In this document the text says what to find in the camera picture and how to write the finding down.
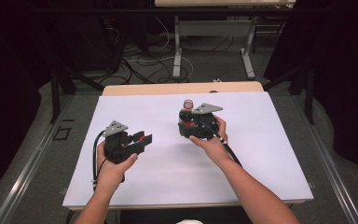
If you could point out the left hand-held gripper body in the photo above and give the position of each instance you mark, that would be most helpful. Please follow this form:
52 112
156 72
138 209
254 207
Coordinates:
116 146

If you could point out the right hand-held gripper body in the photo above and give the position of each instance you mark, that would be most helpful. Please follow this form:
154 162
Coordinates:
206 126

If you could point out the red bottle cap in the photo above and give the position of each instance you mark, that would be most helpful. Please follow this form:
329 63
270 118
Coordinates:
141 138

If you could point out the dark cola bottle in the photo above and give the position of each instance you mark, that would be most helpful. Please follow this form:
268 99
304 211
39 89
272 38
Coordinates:
188 104

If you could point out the person's right hand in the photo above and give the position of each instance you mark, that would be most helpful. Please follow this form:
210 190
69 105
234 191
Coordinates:
216 149

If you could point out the person's left hand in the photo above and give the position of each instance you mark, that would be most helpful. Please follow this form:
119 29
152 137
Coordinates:
112 175

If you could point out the light wooden table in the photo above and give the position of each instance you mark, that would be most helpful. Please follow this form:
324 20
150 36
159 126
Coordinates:
167 88

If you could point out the white table mat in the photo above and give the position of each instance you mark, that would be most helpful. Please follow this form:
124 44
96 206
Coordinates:
167 174

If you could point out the square floor hatch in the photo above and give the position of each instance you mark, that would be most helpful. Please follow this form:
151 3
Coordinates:
62 133

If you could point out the person's dark clothing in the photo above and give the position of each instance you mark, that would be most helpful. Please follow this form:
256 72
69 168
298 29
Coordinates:
155 216

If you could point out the black metal stand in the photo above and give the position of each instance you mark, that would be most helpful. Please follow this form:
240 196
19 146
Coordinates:
55 93
309 93

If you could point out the white cloth patch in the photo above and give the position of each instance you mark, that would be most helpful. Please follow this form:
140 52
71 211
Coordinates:
189 221

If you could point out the white metal-legged desk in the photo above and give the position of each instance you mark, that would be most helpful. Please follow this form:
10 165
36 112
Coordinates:
214 28

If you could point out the dark equipment cabinet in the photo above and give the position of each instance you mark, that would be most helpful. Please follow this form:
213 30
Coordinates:
84 40

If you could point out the dark curtain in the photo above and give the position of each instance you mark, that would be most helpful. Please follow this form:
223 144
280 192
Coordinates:
9 77
345 62

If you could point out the aluminium floor rail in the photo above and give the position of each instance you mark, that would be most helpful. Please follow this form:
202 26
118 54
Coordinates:
28 168
329 168

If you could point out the black horizontal frame bar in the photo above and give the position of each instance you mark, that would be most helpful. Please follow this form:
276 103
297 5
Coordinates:
136 11

